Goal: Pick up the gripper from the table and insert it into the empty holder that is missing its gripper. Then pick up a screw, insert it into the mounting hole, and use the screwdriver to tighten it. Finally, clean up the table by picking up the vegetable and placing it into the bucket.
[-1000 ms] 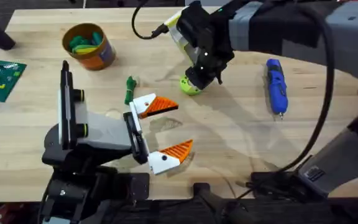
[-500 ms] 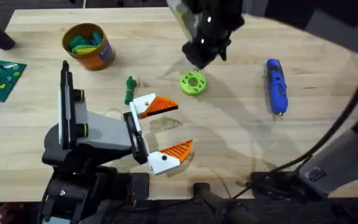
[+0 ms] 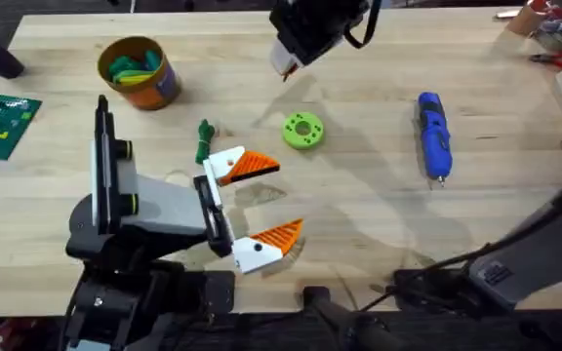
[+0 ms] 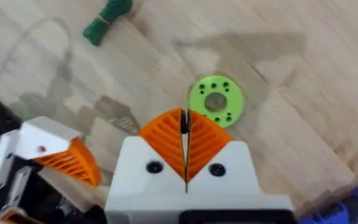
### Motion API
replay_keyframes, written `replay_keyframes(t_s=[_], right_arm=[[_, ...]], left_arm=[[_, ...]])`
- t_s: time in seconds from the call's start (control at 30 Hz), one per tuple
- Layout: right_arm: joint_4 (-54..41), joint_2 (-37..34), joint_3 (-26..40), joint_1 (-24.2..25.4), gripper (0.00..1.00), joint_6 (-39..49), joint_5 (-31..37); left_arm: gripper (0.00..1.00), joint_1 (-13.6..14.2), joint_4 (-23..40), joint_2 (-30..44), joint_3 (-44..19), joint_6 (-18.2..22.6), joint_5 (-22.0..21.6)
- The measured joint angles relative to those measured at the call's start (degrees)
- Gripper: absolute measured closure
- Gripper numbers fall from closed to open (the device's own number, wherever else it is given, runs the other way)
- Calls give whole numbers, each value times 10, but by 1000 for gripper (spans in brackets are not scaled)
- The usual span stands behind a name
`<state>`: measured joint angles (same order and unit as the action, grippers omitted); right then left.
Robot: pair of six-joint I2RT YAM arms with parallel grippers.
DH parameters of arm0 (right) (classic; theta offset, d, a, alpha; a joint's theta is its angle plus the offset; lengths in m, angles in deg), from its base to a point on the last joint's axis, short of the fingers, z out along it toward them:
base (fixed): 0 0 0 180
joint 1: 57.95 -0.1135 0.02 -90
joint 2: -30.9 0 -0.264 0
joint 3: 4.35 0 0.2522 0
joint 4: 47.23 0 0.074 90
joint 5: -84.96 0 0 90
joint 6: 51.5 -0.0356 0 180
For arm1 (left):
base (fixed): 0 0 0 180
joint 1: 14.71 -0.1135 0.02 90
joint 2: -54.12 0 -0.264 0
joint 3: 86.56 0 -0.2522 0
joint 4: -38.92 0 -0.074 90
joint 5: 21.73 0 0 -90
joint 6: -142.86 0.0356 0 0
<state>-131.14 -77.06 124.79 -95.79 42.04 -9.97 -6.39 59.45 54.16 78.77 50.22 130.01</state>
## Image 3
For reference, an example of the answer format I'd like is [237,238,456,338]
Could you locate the red handled pliers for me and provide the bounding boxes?
[528,48,562,70]

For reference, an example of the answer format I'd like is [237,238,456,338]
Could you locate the black upright wrist plate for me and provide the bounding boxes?
[90,94,117,236]

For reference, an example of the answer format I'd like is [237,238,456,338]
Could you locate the heap of bagged parts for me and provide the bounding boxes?
[529,13,562,54]

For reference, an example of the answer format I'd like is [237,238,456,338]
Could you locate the blue electric screwdriver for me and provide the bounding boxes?
[416,91,455,188]

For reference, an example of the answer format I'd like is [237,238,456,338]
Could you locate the green board with blocks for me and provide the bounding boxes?
[0,92,44,166]

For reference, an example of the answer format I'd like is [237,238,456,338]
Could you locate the orange tub with toys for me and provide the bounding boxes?
[97,34,183,112]

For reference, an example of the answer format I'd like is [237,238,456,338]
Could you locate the black rail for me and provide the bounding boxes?
[56,309,562,351]

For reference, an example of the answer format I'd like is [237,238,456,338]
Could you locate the black cable loop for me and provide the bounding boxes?
[342,0,383,51]

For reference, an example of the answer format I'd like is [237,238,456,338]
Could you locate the black mount pole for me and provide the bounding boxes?
[301,285,395,351]

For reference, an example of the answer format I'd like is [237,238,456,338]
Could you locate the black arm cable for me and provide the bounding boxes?
[357,228,558,314]

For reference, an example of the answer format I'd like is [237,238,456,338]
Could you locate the cardboard box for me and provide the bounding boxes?
[504,0,551,38]

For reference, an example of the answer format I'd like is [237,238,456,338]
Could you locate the green disc with holes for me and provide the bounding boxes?
[281,111,326,151]

